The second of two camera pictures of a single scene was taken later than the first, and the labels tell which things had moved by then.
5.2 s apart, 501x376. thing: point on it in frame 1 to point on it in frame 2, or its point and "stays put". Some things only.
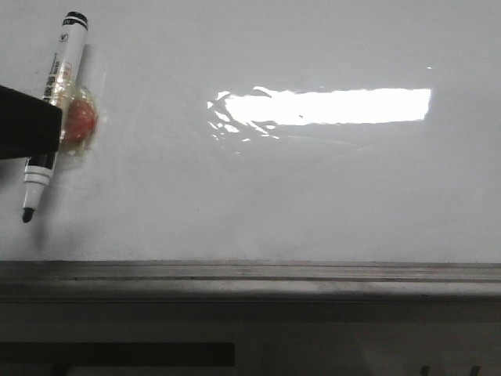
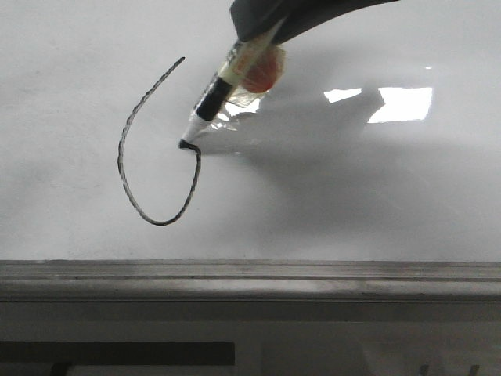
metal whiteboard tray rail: [142, 280] stays put
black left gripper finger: [28, 125] to [313, 14]
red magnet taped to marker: [80, 119] to [259, 68]
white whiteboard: [266, 131] stays put
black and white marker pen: [58, 92] to [215, 98]
